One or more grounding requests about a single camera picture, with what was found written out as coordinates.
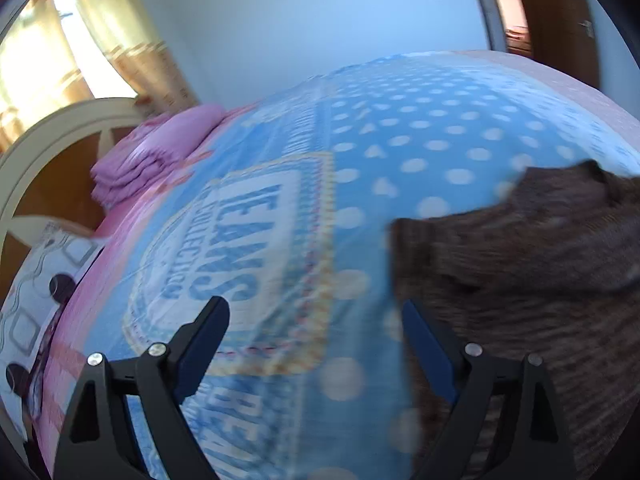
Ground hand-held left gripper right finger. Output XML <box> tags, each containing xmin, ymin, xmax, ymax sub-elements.
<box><xmin>402</xmin><ymin>300</ymin><xmax>578</xmax><ymax>480</ymax></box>

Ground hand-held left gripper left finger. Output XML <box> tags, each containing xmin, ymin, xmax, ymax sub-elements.
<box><xmin>52</xmin><ymin>296</ymin><xmax>231</xmax><ymax>480</ymax></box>

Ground brown knitted sweater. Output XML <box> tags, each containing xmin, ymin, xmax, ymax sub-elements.
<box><xmin>390</xmin><ymin>160</ymin><xmax>640</xmax><ymax>480</ymax></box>

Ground white patterned pillow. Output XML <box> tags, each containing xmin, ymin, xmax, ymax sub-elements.
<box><xmin>0</xmin><ymin>220</ymin><xmax>106</xmax><ymax>441</ymax></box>

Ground folded pink blanket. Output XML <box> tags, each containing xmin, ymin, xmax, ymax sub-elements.
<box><xmin>91</xmin><ymin>104</ymin><xmax>226</xmax><ymax>211</ymax></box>

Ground printed dotted bed sheet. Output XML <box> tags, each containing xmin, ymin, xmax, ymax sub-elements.
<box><xmin>30</xmin><ymin>50</ymin><xmax>640</xmax><ymax>480</ymax></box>

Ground cream wooden bed headboard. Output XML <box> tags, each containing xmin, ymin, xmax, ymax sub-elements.
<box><xmin>0</xmin><ymin>97</ymin><xmax>151</xmax><ymax>291</ymax></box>

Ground narrow yellow curtain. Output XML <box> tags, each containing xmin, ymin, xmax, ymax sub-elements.
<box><xmin>75</xmin><ymin>0</ymin><xmax>201</xmax><ymax>111</ymax></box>

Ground wide yellow curtain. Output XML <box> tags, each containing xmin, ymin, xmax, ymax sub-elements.
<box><xmin>0</xmin><ymin>5</ymin><xmax>96</xmax><ymax>153</ymax></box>

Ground brown wooden door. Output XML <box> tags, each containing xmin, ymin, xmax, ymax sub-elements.
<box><xmin>510</xmin><ymin>0</ymin><xmax>601</xmax><ymax>86</ymax></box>

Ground window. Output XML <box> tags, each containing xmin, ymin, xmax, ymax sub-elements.
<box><xmin>47</xmin><ymin>0</ymin><xmax>141</xmax><ymax>101</ymax></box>

